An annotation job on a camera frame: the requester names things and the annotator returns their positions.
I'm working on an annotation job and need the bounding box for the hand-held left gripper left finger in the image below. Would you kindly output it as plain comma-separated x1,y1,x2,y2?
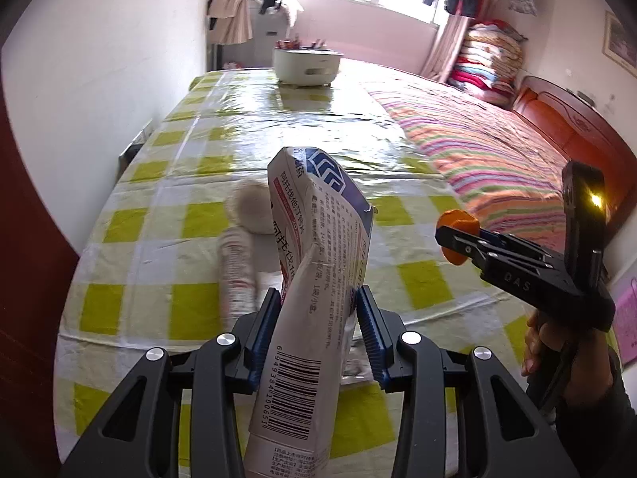
59,286,282,478

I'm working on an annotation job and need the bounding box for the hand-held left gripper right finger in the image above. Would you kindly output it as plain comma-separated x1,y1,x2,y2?
354,285,580,478

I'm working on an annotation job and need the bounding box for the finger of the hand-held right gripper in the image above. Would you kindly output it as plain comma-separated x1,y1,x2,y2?
434,225,554,272

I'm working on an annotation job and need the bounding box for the white toothpaste tube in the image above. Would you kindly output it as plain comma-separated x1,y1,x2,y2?
244,146,374,478

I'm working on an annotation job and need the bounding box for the person's right forearm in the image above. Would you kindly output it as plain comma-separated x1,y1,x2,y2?
555,358,637,478

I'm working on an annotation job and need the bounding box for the person's right hand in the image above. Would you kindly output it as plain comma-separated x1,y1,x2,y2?
521,309,616,407

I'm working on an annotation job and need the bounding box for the pink plastic basket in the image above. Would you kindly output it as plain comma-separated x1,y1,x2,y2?
612,278,637,365

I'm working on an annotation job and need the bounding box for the clear plastic bottle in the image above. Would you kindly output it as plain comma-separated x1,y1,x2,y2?
216,226,260,323

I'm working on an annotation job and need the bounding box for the striped bed sheet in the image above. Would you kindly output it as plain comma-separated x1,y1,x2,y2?
365,80,574,238

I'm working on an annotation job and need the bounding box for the yellow checked plastic tablecloth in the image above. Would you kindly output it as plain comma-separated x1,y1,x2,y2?
55,67,619,478

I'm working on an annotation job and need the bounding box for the wooden bed headboard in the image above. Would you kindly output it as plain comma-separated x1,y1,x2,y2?
512,76,634,241

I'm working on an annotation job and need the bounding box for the stack of folded blankets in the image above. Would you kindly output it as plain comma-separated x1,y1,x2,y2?
448,21,524,108

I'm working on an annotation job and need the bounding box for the pink curtain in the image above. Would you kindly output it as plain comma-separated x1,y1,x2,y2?
420,12,474,83

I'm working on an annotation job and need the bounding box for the white plastic pot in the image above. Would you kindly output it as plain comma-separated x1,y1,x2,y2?
272,41,346,86

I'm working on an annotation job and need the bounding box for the white cabinet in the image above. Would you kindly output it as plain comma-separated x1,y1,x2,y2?
249,0,295,69

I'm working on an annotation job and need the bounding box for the beige hanging garment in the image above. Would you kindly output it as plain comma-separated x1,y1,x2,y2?
208,0,254,45

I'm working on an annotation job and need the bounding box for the white lace cloth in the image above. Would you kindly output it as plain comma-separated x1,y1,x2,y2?
244,0,305,27

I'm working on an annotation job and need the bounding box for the framed wall picture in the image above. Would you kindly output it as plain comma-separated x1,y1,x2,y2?
602,10,637,74

